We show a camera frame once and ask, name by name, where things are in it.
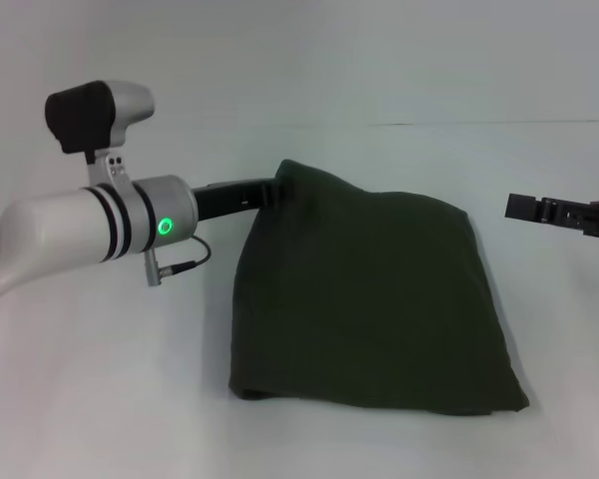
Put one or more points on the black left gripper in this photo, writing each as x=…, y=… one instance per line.
x=224, y=199

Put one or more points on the dark green FREE t-shirt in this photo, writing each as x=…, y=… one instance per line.
x=354, y=299

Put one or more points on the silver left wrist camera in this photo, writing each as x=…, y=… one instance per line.
x=130, y=105

